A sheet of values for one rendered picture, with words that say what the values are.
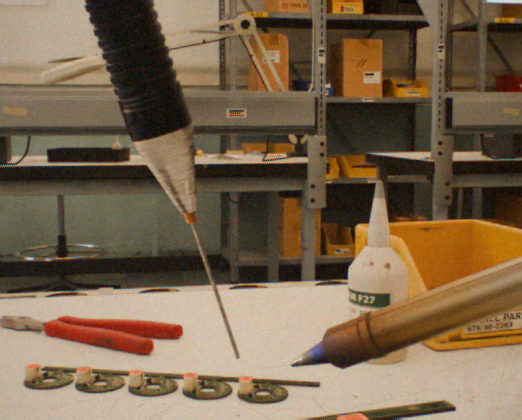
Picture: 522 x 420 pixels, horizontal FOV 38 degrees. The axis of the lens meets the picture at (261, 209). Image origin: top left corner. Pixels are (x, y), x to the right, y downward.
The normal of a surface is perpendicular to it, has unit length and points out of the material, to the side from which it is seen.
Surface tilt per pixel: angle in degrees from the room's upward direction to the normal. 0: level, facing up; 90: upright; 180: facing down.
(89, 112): 90
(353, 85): 90
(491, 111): 90
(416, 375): 0
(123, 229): 90
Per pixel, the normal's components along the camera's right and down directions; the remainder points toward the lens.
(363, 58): 0.08, 0.07
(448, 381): 0.00, -0.99
